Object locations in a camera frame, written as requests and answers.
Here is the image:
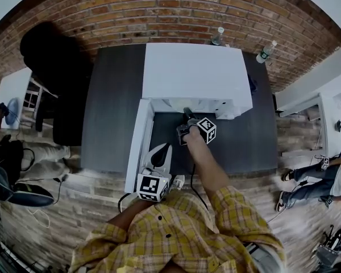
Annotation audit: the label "blue fan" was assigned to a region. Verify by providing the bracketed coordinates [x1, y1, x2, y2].
[5, 96, 26, 125]

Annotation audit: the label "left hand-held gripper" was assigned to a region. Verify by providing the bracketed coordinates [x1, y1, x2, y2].
[136, 142, 173, 203]

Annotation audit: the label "person's right forearm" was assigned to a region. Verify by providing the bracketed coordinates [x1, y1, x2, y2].
[187, 140, 232, 195]

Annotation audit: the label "yellow plaid shirt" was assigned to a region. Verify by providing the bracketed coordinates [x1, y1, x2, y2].
[68, 185, 286, 273]

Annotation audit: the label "green label plastic bottle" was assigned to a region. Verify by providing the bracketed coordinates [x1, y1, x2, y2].
[255, 40, 278, 64]

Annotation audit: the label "dark blue stool seat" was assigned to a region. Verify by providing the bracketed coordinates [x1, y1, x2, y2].
[7, 181, 55, 208]

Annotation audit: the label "white appliance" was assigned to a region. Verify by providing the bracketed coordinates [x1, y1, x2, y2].
[124, 43, 254, 195]

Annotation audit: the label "person's right hand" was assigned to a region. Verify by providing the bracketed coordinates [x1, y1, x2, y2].
[185, 127, 206, 150]

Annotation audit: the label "clear glass bottle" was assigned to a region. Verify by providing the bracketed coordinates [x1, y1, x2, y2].
[211, 27, 226, 46]

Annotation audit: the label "white side table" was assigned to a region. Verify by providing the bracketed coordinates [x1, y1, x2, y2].
[0, 67, 33, 130]

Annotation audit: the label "black bag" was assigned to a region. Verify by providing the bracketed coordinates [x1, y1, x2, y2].
[0, 134, 24, 183]

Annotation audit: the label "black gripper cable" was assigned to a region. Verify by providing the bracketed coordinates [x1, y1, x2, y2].
[189, 163, 209, 210]
[117, 192, 132, 213]

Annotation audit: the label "grey trousers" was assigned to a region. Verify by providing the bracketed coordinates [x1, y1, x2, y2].
[244, 242, 285, 273]

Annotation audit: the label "white metal frame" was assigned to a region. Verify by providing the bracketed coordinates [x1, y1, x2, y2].
[23, 77, 59, 119]

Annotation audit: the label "white shoe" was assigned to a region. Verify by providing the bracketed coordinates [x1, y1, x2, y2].
[169, 175, 186, 192]

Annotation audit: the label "person's left forearm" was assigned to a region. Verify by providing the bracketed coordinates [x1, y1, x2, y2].
[106, 199, 155, 233]

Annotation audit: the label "white floor cable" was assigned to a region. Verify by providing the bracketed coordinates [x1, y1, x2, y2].
[27, 205, 51, 229]

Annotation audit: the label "white desk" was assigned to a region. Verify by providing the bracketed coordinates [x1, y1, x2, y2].
[273, 42, 341, 159]

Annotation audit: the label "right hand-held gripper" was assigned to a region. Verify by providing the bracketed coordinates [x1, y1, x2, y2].
[177, 106, 217, 146]

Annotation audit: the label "black equipment pile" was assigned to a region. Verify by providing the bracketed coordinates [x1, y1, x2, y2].
[314, 225, 341, 270]

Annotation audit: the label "black chair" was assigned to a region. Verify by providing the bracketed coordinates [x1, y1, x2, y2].
[19, 20, 95, 147]

